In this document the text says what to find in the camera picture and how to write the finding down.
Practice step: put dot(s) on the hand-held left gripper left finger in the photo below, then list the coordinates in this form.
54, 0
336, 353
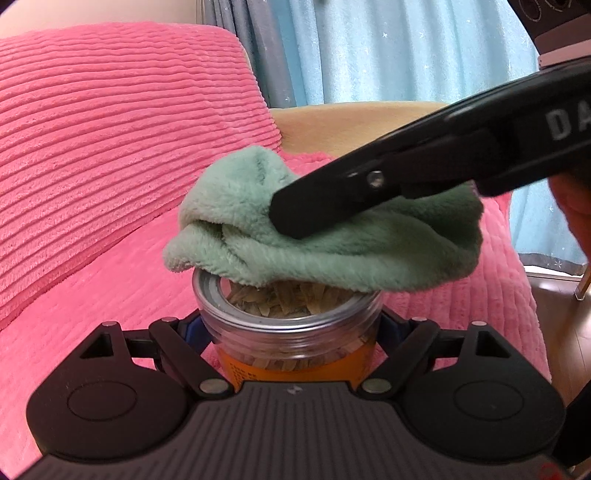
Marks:
194, 339

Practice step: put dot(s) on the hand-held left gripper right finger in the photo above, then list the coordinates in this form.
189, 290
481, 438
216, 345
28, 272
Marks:
391, 332

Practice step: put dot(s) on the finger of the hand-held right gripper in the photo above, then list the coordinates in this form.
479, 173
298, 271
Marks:
318, 203

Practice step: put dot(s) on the green fleece cloth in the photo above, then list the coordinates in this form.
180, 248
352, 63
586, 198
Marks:
240, 217

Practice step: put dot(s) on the clear jar with orange label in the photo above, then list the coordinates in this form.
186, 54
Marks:
286, 323

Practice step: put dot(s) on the person's right hand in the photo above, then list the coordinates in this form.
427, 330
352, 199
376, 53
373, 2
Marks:
575, 212

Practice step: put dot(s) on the yellow-green covered sofa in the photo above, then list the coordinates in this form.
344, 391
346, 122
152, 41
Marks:
351, 129

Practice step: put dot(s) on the pink ribbed blanket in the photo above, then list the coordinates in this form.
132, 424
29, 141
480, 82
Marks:
92, 332

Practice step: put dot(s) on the light blue curtain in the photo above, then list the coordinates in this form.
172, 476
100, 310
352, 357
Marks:
415, 50

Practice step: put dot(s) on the clear plastic piece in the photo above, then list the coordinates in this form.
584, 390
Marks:
583, 284

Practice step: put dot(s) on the grey-blue curtain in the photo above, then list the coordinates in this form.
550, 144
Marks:
235, 46

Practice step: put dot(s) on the pink ribbed pillow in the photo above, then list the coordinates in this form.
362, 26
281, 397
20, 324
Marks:
115, 152

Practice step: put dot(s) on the dark cloth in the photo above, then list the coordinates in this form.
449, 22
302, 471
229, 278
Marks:
575, 429

